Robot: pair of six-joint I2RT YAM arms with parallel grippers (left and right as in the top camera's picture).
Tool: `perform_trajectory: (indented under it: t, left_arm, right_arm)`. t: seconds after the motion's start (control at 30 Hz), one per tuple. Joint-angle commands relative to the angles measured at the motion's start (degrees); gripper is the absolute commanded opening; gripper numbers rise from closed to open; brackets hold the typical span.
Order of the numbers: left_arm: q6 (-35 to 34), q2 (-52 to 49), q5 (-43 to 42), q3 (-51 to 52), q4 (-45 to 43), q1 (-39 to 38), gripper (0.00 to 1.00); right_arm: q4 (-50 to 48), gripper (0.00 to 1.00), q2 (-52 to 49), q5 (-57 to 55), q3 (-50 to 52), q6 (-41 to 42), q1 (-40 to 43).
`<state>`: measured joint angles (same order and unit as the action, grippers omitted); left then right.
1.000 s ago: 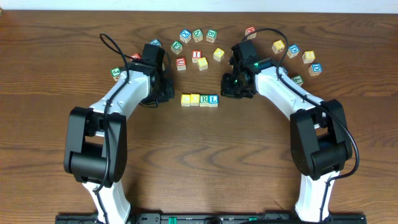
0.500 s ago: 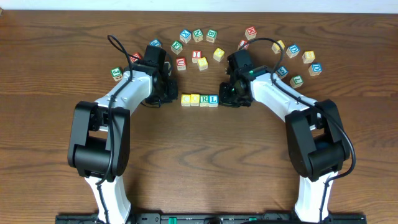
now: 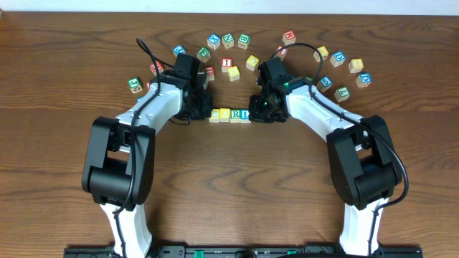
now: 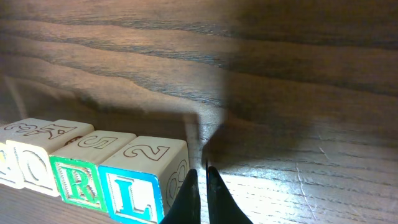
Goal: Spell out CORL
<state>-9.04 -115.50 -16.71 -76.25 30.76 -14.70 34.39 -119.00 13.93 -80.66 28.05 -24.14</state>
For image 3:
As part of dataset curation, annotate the yellow C block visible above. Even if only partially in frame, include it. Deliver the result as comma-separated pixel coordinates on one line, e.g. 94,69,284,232
209,109,220,123

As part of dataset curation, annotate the blue L block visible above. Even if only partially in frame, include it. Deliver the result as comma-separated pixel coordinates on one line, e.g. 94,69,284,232
240,109,251,123

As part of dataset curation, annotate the yellow O block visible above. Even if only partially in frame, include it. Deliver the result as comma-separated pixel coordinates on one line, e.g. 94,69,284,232
219,108,231,123

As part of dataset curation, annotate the green R block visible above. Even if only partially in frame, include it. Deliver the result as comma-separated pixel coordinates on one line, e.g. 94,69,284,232
230,109,241,123

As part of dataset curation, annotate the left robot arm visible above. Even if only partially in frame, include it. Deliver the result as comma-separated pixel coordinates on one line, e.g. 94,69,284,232
82,54,212,257

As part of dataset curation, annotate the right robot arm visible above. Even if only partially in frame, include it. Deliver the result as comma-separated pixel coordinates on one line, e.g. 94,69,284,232
249,57,409,256

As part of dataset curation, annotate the red U block upper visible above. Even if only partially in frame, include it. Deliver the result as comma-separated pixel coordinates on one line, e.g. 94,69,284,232
205,66,215,81

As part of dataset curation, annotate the yellow block left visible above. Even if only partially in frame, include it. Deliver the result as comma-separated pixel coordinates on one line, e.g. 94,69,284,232
246,55,260,71

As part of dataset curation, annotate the yellow S block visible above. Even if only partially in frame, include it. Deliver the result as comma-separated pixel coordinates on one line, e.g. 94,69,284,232
227,66,240,81

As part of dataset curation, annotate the green E block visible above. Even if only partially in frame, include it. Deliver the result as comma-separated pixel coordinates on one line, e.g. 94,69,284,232
197,47,211,63

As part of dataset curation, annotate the red I block left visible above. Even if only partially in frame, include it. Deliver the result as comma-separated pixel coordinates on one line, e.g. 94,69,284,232
221,58,232,73

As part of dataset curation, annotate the red i block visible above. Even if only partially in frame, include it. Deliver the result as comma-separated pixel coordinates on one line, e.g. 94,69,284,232
275,46,288,61
221,58,232,73

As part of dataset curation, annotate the red E block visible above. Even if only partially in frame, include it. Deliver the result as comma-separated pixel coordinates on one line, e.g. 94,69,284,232
150,60,164,76

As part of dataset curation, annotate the red I block right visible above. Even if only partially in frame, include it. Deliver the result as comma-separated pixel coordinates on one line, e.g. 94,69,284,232
275,46,288,61

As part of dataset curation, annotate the blue P block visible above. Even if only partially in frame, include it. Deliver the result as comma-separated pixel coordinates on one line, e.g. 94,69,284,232
172,44,186,57

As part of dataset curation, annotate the blue 5 block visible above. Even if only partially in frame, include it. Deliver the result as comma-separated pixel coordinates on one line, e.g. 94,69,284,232
316,76,333,92

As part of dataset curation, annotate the green J block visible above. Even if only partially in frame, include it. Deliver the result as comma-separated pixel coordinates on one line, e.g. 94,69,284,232
128,77,143,94

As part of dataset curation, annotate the blue X block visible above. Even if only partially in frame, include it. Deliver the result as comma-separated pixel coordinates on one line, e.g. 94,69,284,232
207,33,221,50

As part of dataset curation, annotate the green N block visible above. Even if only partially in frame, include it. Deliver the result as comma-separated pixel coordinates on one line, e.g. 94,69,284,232
222,33,235,49

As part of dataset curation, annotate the red M block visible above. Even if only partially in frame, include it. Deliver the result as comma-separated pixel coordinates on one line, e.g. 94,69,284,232
283,30,297,45

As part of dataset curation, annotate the green B block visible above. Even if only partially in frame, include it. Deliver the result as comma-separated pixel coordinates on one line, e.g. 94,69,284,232
237,34,251,49

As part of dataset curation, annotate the green 7 block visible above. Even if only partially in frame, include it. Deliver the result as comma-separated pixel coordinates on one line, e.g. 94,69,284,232
334,86,351,102

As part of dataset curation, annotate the yellow W block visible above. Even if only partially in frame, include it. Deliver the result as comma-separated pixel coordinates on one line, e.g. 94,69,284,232
313,46,328,62

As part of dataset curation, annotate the blue D block upper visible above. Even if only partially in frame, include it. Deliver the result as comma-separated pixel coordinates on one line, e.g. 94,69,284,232
330,51,346,67

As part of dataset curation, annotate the blue d block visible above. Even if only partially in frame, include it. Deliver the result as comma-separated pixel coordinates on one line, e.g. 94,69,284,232
330,51,346,67
356,73,372,87

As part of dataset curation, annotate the yellow 8 block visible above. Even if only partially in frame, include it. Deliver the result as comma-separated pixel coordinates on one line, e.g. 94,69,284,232
349,59,364,74

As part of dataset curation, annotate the blue D block right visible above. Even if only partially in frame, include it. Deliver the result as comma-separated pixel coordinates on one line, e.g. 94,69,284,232
356,73,372,87

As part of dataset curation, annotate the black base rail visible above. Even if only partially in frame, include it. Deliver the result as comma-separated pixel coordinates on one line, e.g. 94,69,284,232
63,245,424,258

